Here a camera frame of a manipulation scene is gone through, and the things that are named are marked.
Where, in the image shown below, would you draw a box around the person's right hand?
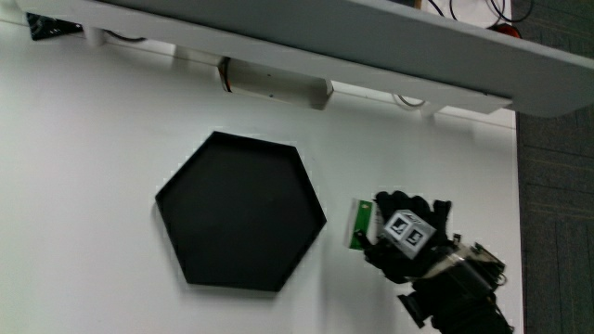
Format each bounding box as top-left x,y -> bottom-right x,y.
354,189 -> 461,285

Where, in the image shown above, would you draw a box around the green and white medicine box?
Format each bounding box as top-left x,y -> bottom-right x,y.
345,198 -> 375,251

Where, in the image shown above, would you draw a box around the white desk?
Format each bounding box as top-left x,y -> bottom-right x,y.
0,19 -> 525,334

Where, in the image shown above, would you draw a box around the black hexagonal tray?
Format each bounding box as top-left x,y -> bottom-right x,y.
154,130 -> 328,293

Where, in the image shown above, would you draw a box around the white shelf board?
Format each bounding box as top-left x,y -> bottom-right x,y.
16,0 -> 594,119

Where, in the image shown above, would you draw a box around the white box under shelf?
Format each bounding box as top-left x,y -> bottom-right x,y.
217,57 -> 334,111

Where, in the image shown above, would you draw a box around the red round object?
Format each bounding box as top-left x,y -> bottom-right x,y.
486,22 -> 523,40

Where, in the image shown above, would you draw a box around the black glossy bag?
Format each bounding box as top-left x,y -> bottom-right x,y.
25,12 -> 85,42

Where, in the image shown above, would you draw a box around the grey cable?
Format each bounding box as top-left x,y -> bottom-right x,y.
392,93 -> 427,110

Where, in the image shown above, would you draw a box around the black cable loops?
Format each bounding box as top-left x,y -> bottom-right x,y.
426,0 -> 536,24

